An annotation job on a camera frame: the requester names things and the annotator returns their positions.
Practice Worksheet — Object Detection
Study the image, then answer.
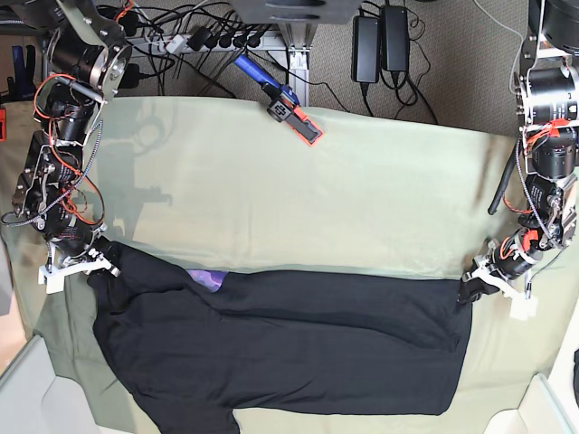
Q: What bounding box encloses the white bin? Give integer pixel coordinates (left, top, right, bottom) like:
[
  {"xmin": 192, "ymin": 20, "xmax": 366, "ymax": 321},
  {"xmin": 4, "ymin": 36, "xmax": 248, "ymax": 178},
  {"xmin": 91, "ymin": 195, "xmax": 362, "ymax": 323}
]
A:
[
  {"xmin": 483, "ymin": 373, "xmax": 578, "ymax": 434},
  {"xmin": 1, "ymin": 335, "xmax": 99, "ymax": 434}
]

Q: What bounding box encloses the orange clamp at left edge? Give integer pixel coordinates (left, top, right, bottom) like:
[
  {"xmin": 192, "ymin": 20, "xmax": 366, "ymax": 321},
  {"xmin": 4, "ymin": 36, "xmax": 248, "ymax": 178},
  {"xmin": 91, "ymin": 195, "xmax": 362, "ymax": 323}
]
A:
[{"xmin": 0, "ymin": 107, "xmax": 7, "ymax": 142}]

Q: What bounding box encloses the pale green table cloth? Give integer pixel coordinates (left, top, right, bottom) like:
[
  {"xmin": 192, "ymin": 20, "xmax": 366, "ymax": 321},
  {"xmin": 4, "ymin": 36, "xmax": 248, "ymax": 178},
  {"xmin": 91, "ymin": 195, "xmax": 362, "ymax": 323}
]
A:
[{"xmin": 0, "ymin": 96, "xmax": 579, "ymax": 434}]

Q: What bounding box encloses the black power brick right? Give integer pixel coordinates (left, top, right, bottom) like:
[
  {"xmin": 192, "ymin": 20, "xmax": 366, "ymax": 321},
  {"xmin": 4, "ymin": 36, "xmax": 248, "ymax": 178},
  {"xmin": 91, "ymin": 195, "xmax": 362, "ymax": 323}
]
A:
[{"xmin": 380, "ymin": 5, "xmax": 410, "ymax": 72}]

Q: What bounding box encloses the black power adapter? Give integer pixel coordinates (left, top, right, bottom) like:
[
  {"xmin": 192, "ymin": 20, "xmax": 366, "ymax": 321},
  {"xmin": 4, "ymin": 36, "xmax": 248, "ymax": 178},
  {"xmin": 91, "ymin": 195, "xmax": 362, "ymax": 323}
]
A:
[{"xmin": 119, "ymin": 63, "xmax": 141, "ymax": 90}]

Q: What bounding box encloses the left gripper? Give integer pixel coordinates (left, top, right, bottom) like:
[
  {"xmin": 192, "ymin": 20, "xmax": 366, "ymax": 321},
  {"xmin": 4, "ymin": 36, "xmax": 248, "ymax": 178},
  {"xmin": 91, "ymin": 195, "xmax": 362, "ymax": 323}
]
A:
[{"xmin": 457, "ymin": 230, "xmax": 543, "ymax": 321}]

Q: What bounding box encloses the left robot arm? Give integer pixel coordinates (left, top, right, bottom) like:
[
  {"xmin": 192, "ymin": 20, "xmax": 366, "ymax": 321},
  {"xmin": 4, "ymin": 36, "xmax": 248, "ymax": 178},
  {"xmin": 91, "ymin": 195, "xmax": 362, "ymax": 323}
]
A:
[{"xmin": 458, "ymin": 1, "xmax": 578, "ymax": 320}]

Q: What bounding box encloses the black power brick left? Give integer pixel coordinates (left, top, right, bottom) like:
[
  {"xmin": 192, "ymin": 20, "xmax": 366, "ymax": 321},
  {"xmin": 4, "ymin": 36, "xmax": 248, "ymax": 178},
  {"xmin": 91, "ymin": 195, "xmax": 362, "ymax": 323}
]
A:
[{"xmin": 351, "ymin": 15, "xmax": 380, "ymax": 84}]

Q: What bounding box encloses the white bin left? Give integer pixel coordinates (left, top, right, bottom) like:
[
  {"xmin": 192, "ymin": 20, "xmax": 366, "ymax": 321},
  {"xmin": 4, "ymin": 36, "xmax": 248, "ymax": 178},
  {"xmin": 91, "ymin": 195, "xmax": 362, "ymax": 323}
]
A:
[{"xmin": 1, "ymin": 335, "xmax": 99, "ymax": 434}]

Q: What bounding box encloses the black T-shirt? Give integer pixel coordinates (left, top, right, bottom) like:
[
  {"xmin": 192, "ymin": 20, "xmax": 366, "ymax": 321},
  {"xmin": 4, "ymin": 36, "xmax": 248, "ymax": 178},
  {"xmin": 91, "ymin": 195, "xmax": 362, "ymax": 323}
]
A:
[{"xmin": 88, "ymin": 243, "xmax": 472, "ymax": 433}]

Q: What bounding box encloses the aluminium frame post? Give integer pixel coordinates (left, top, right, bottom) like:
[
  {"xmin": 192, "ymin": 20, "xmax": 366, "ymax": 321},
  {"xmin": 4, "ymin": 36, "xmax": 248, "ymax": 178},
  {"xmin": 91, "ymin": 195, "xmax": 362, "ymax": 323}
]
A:
[{"xmin": 279, "ymin": 23, "xmax": 318, "ymax": 107}]

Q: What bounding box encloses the black power brick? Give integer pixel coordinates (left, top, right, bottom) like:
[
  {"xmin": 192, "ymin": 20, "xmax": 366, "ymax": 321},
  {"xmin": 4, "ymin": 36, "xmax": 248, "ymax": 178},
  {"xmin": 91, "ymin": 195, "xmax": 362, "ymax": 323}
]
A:
[
  {"xmin": 380, "ymin": 5, "xmax": 410, "ymax": 72},
  {"xmin": 351, "ymin": 15, "xmax": 380, "ymax": 84}
]

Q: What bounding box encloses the grey cable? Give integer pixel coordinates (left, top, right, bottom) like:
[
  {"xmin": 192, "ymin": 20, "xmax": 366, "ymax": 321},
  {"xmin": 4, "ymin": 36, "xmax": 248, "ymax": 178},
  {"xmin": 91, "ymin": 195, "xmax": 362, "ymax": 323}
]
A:
[{"xmin": 472, "ymin": 0, "xmax": 533, "ymax": 96}]

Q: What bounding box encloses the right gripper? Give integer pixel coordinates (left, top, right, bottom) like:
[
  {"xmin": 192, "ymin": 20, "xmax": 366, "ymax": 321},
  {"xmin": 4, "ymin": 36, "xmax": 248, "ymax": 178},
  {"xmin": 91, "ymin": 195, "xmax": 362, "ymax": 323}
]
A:
[{"xmin": 38, "ymin": 225, "xmax": 121, "ymax": 294}]

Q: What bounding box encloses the blue orange bar clamp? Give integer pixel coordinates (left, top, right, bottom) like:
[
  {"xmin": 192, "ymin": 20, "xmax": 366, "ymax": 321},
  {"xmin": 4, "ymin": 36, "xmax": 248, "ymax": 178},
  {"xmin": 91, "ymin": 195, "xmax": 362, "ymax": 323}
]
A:
[{"xmin": 233, "ymin": 54, "xmax": 324, "ymax": 146}]

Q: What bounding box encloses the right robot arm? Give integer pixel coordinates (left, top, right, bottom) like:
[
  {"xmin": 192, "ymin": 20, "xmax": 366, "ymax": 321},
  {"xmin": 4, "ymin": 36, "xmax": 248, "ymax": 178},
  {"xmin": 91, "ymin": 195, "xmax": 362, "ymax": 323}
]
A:
[{"xmin": 1, "ymin": 1, "xmax": 134, "ymax": 294}]

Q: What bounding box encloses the white bin right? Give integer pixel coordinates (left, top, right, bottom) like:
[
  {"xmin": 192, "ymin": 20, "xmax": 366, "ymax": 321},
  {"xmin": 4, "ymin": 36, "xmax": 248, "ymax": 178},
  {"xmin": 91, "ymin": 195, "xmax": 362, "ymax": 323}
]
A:
[{"xmin": 483, "ymin": 373, "xmax": 578, "ymax": 434}]

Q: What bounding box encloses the grey power strip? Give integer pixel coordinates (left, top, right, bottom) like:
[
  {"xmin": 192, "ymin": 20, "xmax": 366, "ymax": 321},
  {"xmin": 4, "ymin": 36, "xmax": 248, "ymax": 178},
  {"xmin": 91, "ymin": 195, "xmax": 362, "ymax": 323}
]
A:
[{"xmin": 128, "ymin": 30, "xmax": 286, "ymax": 55}]

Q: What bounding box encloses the blue clamp at left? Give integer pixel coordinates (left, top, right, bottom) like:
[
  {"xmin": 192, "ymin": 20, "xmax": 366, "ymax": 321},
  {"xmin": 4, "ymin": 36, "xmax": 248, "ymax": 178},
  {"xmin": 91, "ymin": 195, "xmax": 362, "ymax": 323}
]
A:
[{"xmin": 6, "ymin": 44, "xmax": 37, "ymax": 101}]

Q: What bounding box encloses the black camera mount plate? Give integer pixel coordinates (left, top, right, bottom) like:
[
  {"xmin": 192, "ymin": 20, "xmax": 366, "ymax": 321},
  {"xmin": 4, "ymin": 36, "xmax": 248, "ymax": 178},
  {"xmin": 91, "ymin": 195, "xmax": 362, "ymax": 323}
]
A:
[{"xmin": 229, "ymin": 0, "xmax": 362, "ymax": 24}]

